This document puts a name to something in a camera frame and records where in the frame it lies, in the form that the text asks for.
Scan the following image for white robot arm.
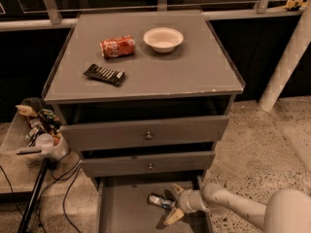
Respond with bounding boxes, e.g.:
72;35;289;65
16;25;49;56
164;1;311;233

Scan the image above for white paper bowl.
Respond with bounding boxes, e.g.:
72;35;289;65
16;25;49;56
143;27;184;53

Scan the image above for grey bottom drawer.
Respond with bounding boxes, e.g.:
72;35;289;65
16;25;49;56
95;171;213;233

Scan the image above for black snack wrapper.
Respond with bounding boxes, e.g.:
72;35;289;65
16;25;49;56
84;64;125;86

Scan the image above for white paper cup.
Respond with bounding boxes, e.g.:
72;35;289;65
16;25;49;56
35;133;54;148

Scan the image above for black stand leg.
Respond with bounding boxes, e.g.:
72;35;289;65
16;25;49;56
17;158;50;233

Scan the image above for yellow clamp on railing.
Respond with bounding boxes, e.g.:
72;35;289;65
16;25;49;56
285;0;303;11

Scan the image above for brass top drawer knob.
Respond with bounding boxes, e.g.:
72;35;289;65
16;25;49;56
145;132;153;140

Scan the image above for grey middle drawer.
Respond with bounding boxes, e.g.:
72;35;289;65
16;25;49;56
81;151;215;178

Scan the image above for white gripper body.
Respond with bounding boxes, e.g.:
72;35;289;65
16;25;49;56
177;189;208;214

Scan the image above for grey top drawer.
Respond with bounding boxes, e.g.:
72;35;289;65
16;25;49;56
60;116;229;151

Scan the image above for silver blue redbull can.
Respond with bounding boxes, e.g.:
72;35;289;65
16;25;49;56
147;193;175;210

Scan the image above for crushed red soda can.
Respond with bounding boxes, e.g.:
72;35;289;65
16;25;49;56
100;35;135;58

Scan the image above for grey drawer cabinet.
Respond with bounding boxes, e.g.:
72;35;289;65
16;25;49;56
41;10;246;233

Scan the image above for brass middle drawer knob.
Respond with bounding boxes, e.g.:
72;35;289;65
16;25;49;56
148;163;154;171

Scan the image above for grey drawer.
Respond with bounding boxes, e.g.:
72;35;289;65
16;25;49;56
95;171;213;233
60;116;229;151
81;151;215;178

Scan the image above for brass drawer knob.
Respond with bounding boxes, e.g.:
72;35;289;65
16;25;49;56
145;132;153;140
148;163;154;171

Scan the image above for clear plastic trash bin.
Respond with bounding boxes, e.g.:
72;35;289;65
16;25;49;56
1;97;69;163

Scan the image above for crumpled snack wrappers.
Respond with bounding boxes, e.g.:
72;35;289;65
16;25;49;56
16;105;61;147

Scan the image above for metal railing frame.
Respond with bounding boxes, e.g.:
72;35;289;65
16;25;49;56
0;0;310;32

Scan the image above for black floor cable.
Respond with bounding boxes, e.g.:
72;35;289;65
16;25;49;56
0;150;84;233

